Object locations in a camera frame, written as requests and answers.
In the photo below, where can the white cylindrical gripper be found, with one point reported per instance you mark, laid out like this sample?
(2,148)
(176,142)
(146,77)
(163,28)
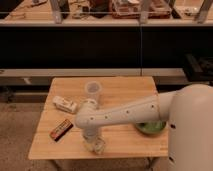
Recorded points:
(90,134)

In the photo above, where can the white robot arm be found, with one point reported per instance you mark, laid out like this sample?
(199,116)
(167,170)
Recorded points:
(188,112)

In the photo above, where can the red brown snack bar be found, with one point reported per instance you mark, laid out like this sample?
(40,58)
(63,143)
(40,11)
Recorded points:
(61,130)

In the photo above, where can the wooden table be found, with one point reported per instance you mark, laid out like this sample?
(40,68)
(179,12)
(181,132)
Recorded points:
(122,141)

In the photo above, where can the white plastic bottle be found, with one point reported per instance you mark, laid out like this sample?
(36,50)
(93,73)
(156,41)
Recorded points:
(64,105)

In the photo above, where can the clear plastic cup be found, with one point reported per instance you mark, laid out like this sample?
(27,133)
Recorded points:
(93,89)

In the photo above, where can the green bowl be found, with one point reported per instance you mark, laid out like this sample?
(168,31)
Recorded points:
(151,128)

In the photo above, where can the black equipment at right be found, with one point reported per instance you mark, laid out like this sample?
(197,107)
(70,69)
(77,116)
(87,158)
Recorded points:
(198,68)

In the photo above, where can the long wooden shelf bench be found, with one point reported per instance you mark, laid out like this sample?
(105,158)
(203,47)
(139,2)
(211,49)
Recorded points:
(106,12)

